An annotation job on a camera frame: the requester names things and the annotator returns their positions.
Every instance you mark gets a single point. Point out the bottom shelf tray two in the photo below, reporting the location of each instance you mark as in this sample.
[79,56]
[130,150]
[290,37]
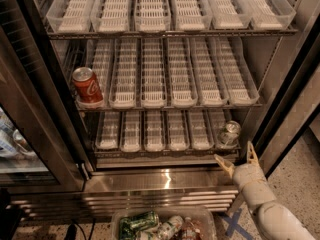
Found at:
[130,132]

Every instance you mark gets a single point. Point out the bottom shelf tray four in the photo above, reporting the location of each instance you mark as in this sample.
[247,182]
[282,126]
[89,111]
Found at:
[177,135]

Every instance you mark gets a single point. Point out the bottom shelf tray six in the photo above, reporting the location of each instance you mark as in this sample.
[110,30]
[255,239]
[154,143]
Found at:
[218,118]

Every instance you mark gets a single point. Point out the shelf tray two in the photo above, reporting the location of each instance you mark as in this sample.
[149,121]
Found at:
[108,16]
[123,84]
[130,132]

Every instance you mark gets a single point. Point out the bottom shelf tray one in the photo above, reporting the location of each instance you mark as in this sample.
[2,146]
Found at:
[108,131]

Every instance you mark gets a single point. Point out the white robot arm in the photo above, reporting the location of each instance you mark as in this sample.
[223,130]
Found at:
[273,220]

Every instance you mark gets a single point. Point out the left glass fridge door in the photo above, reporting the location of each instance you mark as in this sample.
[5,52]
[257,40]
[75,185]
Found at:
[34,96]

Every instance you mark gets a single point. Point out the top shelf tray five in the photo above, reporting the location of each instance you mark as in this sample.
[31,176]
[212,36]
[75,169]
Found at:
[230,14]

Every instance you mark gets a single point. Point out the top shelf tray three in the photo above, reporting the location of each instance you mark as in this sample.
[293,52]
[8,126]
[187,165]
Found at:
[152,15]

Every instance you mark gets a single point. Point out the top shelf tray two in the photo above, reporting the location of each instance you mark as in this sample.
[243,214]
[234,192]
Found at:
[108,16]

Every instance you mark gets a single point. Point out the middle shelf tray three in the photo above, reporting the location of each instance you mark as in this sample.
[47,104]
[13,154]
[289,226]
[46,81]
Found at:
[153,83]

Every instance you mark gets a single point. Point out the stainless steel fridge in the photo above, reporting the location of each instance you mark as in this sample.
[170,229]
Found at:
[117,180]

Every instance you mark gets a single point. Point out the middle shelf tray two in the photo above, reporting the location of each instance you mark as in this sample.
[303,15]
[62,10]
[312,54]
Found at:
[123,84]

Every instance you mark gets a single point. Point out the bottom shelf tray five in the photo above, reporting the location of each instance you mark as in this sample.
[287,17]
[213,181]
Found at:
[201,137]

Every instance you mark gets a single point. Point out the shelf tray five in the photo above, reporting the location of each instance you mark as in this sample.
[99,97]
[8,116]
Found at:
[230,14]
[201,137]
[210,85]

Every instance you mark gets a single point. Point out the red cola can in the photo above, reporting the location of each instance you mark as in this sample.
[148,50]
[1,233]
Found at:
[87,86]

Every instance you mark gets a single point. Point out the top shelf tray one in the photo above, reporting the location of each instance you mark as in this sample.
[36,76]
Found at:
[70,16]

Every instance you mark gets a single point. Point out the silver green 7up can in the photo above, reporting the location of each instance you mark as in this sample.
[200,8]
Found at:
[229,133]

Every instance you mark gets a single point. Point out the middle shelf tray one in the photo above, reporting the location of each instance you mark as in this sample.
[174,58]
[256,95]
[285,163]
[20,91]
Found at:
[99,58]

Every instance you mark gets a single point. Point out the top shelf tray four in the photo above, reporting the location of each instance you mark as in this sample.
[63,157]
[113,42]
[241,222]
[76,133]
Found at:
[191,15]

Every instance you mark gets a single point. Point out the shelf tray four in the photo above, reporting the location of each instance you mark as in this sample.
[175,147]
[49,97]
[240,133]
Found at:
[182,84]
[177,135]
[191,15]

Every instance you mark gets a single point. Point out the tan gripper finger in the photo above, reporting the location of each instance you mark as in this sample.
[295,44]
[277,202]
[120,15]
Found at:
[252,157]
[227,166]

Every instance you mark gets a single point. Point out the shelf tray three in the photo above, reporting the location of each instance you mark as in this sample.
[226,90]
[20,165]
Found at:
[154,132]
[153,83]
[152,15]

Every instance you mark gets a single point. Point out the clear plastic bin on floor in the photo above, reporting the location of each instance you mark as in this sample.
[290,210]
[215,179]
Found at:
[200,217]

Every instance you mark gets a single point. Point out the middle shelf tray five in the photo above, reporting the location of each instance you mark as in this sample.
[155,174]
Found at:
[210,85]

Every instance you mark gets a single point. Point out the blue tape cross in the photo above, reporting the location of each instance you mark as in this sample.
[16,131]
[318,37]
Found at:
[233,225]

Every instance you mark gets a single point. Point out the brown bottle in bin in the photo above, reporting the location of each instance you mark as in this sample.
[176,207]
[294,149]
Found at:
[189,231]

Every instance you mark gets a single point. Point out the middle shelf tray four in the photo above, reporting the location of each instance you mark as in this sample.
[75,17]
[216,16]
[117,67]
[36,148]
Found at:
[182,84]

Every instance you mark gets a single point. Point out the shelf tray one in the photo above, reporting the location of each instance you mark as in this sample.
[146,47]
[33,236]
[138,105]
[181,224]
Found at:
[99,58]
[108,131]
[70,16]

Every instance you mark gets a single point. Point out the right fridge door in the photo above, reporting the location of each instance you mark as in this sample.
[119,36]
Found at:
[295,105]

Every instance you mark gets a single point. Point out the bottom shelf tray three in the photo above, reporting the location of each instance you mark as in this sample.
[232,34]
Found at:
[154,132]

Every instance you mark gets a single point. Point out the white green can in bin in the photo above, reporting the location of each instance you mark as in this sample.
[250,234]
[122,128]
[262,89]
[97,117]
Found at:
[169,228]

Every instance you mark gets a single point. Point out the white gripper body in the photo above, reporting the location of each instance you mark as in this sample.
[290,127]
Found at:
[246,174]

